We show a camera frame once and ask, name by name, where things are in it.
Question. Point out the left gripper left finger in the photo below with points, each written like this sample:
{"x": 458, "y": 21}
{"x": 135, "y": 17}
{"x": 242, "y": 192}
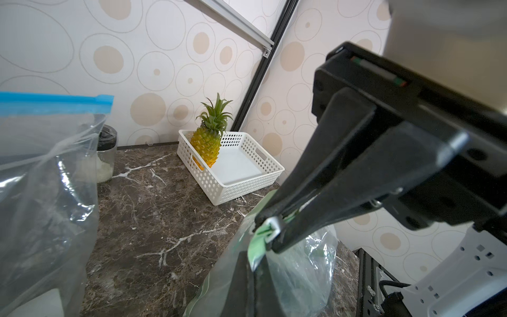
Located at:
{"x": 240, "y": 301}

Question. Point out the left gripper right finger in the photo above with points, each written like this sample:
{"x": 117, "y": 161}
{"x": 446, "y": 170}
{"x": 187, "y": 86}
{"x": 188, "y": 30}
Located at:
{"x": 266, "y": 301}

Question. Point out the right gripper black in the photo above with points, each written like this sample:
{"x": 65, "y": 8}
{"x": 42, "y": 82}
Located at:
{"x": 388, "y": 137}

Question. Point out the green-zip bag with pineapple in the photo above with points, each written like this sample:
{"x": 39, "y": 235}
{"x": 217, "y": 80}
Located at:
{"x": 302, "y": 275}

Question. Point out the yellow pineapple green crown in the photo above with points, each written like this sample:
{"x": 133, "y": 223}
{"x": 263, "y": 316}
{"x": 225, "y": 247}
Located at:
{"x": 206, "y": 140}

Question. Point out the blue-zip bag with pineapple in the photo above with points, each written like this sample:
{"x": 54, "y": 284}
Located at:
{"x": 49, "y": 200}

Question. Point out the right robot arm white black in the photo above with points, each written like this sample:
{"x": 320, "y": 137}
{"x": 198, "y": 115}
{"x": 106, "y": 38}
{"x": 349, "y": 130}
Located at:
{"x": 445, "y": 270}

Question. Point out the white perforated plastic basket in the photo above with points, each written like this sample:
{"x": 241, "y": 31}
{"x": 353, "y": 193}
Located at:
{"x": 243, "y": 166}

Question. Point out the small bottle black cap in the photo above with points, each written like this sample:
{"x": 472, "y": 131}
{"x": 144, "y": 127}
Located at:
{"x": 99, "y": 166}

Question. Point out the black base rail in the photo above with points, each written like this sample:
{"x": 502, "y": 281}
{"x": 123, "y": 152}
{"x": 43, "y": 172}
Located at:
{"x": 369, "y": 296}

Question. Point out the right black frame post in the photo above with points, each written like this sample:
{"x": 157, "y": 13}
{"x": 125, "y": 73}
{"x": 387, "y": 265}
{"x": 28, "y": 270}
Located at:
{"x": 278, "y": 32}

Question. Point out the horizontal aluminium frame bar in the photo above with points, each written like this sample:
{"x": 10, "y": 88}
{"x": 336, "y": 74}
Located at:
{"x": 225, "y": 15}

